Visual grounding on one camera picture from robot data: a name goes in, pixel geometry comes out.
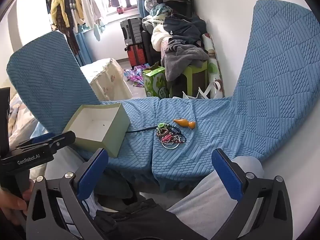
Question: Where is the pale green cardboard box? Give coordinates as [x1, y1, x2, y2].
[63, 103, 130, 158]

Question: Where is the silver bangle ring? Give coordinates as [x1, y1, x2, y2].
[161, 139, 181, 150]

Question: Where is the orange gourd ornament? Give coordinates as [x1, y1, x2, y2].
[173, 119, 196, 129]

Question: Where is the pink hair clip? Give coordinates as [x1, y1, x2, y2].
[162, 133, 172, 143]

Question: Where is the black beaded bracelet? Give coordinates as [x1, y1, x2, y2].
[170, 124, 183, 137]

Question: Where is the black patterned bangle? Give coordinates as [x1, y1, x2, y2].
[157, 128, 170, 138]

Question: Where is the person's left hand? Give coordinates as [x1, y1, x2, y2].
[0, 179, 34, 225]

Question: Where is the black bag on lap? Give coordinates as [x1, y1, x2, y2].
[94, 199, 204, 239]

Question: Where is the blue textured sofa cover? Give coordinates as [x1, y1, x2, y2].
[7, 0, 319, 191]

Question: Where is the cream lace covered table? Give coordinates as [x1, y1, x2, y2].
[80, 58, 132, 101]

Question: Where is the floral rolled mat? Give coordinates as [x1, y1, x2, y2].
[202, 33, 225, 99]

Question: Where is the colourful crumpled umbrella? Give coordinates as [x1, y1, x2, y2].
[124, 63, 150, 87]

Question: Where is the green plastic stool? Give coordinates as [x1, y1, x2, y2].
[169, 61, 208, 98]

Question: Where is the green cardboard carton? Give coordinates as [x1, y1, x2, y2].
[143, 67, 169, 99]

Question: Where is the yellow hanging jacket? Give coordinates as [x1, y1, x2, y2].
[50, 0, 84, 27]

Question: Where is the grey fleece garment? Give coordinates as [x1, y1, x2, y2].
[162, 39, 209, 82]

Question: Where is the cream fluffy blanket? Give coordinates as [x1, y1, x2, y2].
[151, 24, 172, 52]

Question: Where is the dark navy garment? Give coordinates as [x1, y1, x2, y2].
[163, 14, 207, 44]

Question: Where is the black cable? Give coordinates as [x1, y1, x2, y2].
[125, 126, 158, 133]

